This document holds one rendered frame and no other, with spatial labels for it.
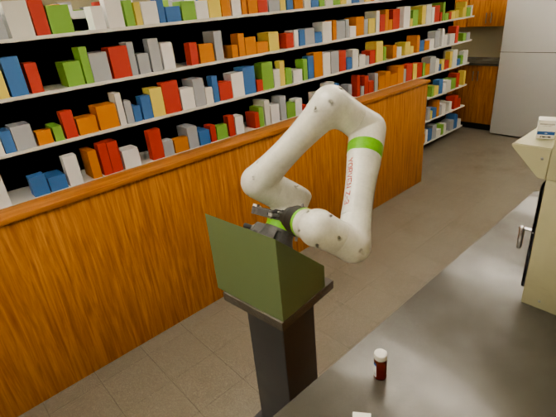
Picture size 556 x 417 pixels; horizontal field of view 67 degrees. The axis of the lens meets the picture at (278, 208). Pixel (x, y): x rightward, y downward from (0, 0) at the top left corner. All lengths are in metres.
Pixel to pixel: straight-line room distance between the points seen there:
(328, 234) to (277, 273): 0.36
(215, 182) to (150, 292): 0.84
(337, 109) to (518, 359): 0.94
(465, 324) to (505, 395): 0.29
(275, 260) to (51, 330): 1.68
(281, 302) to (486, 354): 0.67
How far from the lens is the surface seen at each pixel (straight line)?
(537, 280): 1.71
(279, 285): 1.47
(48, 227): 2.53
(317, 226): 1.13
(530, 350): 1.59
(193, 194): 2.84
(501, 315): 1.69
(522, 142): 1.56
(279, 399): 2.04
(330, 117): 1.36
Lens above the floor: 1.97
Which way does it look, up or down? 26 degrees down
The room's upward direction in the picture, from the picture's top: 5 degrees counter-clockwise
